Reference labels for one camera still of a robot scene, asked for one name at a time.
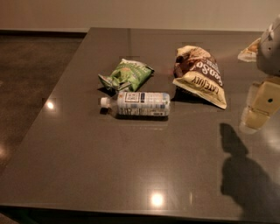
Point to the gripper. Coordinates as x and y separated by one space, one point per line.
269 53

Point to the green chip bag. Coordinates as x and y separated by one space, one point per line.
129 76

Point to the small cream wrapper packet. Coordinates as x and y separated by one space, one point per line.
249 53

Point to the blue plastic water bottle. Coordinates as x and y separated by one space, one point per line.
138 104

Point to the brown and cream snack bag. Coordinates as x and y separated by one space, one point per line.
196 72

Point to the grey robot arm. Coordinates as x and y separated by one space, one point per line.
268 56

